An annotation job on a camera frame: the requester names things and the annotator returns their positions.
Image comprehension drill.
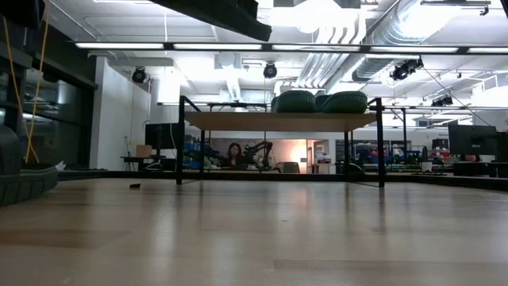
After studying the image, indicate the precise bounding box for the black rubber slide sandal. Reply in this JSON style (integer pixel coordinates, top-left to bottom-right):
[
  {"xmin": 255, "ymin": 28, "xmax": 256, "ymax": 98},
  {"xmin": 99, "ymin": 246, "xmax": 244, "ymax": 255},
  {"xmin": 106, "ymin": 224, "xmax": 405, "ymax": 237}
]
[
  {"xmin": 0, "ymin": 124, "xmax": 60, "ymax": 208},
  {"xmin": 149, "ymin": 0, "xmax": 273, "ymax": 43}
]

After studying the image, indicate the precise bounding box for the silver ventilation duct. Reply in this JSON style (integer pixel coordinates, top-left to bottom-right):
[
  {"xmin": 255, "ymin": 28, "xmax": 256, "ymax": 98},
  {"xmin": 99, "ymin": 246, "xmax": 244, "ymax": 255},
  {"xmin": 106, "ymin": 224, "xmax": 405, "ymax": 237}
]
[{"xmin": 351, "ymin": 0, "xmax": 441, "ymax": 83}]

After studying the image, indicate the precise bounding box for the green rubber slide sandal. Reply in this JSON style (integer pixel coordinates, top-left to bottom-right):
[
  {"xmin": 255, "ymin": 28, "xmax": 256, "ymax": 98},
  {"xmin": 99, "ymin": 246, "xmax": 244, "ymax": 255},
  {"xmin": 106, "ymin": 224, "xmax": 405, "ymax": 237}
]
[
  {"xmin": 271, "ymin": 90, "xmax": 318, "ymax": 114},
  {"xmin": 319, "ymin": 91, "xmax": 369, "ymax": 114}
]

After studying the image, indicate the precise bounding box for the person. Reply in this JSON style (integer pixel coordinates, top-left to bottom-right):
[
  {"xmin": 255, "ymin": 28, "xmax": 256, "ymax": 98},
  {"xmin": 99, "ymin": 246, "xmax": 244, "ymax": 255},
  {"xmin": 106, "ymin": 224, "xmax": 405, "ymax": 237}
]
[{"xmin": 221, "ymin": 141, "xmax": 248, "ymax": 171}]

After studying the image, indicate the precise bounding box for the wooden shelf with black frame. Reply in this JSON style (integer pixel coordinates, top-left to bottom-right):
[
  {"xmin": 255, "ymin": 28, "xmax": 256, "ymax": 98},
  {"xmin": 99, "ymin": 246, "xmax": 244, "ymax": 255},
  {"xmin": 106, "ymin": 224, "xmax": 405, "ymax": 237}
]
[{"xmin": 175, "ymin": 95, "xmax": 386, "ymax": 188}]

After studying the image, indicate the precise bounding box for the black computer monitor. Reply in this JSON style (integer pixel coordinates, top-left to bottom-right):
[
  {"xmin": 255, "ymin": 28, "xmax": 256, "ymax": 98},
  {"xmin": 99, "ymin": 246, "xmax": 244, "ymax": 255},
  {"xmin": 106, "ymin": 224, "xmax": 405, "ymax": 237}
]
[
  {"xmin": 448, "ymin": 124, "xmax": 498, "ymax": 157},
  {"xmin": 495, "ymin": 130, "xmax": 508, "ymax": 163},
  {"xmin": 144, "ymin": 122, "xmax": 180, "ymax": 151}
]

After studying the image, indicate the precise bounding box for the long white light bar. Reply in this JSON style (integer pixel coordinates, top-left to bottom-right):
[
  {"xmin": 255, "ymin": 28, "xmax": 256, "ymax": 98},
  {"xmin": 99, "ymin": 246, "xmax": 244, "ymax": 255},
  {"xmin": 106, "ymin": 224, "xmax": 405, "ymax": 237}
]
[{"xmin": 75, "ymin": 41, "xmax": 508, "ymax": 56}]

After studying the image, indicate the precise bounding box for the yellow cable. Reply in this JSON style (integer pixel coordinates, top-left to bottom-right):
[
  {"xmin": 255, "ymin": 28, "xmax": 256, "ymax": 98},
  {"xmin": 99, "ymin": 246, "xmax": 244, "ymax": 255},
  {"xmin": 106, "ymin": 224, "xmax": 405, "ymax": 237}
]
[{"xmin": 2, "ymin": 0, "xmax": 52, "ymax": 164}]

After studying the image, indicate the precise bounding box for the black metal table frame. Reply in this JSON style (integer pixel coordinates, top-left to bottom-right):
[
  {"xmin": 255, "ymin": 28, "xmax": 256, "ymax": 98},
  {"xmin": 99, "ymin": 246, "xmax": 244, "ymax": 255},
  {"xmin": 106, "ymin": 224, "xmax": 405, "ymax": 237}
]
[{"xmin": 57, "ymin": 168, "xmax": 508, "ymax": 192}]

